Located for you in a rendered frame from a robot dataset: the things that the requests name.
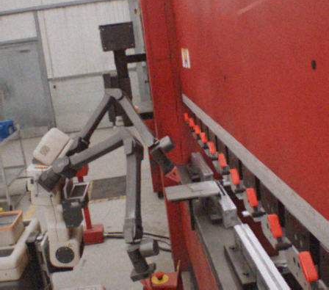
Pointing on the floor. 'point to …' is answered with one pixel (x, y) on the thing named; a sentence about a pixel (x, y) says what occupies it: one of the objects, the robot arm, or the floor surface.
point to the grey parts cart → (7, 176)
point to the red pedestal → (95, 233)
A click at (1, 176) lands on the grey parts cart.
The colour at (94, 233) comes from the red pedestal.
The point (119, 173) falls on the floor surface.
